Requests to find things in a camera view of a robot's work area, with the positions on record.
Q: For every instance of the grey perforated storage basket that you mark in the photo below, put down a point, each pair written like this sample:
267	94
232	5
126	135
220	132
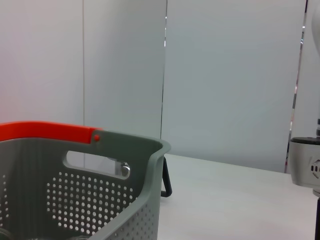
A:
75	200

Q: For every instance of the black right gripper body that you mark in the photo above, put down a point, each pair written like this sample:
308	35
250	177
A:
318	220

